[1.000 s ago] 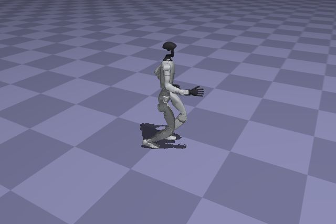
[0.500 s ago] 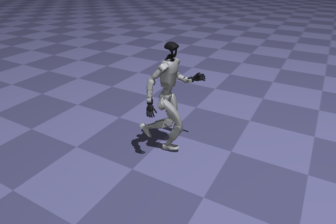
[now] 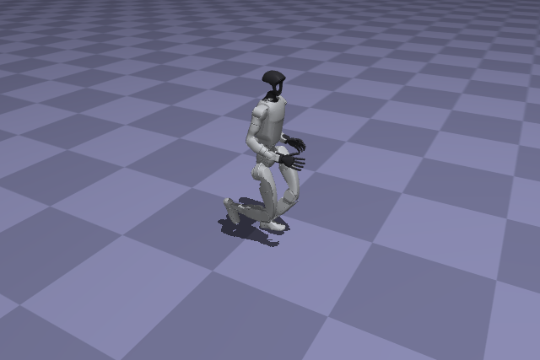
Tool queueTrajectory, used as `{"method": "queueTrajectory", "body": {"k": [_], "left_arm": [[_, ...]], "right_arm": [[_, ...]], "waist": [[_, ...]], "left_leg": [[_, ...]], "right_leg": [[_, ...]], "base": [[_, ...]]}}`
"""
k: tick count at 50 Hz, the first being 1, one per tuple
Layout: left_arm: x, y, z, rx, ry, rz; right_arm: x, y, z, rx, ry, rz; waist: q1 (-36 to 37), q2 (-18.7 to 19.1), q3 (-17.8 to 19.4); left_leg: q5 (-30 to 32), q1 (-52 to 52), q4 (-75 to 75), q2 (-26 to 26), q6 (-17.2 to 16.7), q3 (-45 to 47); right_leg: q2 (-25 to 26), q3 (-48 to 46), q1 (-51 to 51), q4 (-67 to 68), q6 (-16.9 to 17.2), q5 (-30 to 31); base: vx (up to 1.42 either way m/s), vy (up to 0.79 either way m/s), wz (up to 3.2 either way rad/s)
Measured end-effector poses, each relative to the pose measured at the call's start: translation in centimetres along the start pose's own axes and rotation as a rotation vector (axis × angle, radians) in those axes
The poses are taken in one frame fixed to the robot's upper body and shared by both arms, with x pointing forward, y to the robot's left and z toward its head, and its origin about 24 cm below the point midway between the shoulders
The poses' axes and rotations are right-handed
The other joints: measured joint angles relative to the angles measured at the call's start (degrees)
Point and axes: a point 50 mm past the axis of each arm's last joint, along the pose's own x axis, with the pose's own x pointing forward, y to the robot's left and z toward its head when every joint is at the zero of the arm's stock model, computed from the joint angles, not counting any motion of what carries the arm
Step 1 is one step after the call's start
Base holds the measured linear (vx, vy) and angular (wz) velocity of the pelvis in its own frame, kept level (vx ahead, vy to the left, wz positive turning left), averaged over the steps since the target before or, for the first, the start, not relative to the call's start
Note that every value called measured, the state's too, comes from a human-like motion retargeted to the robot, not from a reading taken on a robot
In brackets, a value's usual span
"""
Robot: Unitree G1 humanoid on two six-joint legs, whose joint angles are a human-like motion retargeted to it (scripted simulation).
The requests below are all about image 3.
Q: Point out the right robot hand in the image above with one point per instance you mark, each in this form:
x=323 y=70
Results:
x=288 y=160

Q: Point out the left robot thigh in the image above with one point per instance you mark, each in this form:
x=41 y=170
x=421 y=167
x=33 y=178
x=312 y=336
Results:
x=291 y=177

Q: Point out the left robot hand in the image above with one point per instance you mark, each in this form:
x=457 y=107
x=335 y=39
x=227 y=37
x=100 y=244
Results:
x=295 y=142

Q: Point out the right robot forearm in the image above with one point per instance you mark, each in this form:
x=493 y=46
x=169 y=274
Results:
x=260 y=149

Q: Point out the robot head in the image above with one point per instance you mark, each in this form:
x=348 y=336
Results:
x=274 y=78

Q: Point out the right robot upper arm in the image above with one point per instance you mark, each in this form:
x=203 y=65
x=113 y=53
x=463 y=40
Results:
x=258 y=115

